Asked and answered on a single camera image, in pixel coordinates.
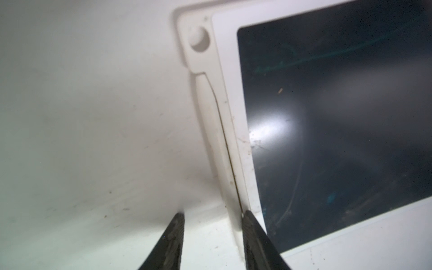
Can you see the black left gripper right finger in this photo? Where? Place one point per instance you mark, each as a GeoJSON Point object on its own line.
{"type": "Point", "coordinates": [260, 253]}

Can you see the white drawing tablet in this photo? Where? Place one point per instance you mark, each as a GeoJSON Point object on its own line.
{"type": "Point", "coordinates": [319, 117]}

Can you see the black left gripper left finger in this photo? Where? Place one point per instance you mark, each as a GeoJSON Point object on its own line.
{"type": "Point", "coordinates": [166, 254]}

